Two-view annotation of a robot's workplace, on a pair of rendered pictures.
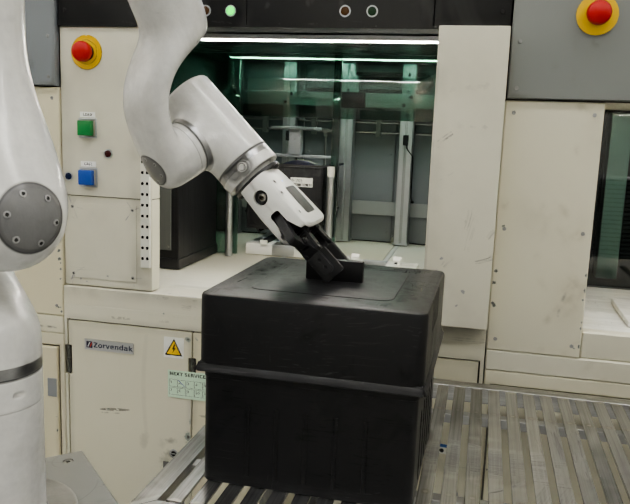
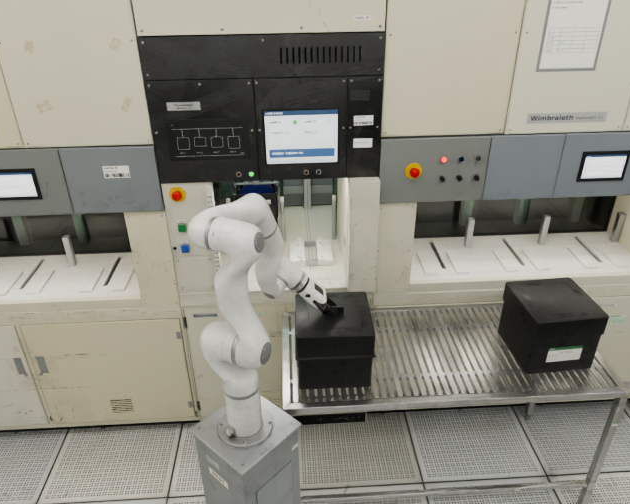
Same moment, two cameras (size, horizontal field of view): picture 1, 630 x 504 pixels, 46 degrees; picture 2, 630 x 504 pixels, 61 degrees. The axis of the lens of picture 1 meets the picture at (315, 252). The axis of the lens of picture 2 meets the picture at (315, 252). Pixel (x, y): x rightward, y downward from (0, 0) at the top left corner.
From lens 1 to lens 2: 125 cm
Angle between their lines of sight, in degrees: 25
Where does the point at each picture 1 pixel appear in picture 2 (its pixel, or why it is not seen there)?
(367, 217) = (288, 194)
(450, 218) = (358, 254)
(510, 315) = (382, 281)
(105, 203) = (195, 257)
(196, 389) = not seen: hidden behind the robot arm
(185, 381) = not seen: hidden behind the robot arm
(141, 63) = (265, 266)
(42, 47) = (154, 194)
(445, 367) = not seen: hidden behind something
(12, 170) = (260, 343)
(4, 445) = (256, 409)
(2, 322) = (252, 377)
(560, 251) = (400, 257)
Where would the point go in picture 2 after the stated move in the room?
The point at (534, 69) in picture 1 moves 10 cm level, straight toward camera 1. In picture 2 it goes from (389, 192) to (392, 202)
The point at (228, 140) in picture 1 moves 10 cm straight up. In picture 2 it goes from (293, 278) to (292, 253)
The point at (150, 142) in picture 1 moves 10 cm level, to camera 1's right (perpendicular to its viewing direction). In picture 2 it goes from (270, 291) to (298, 286)
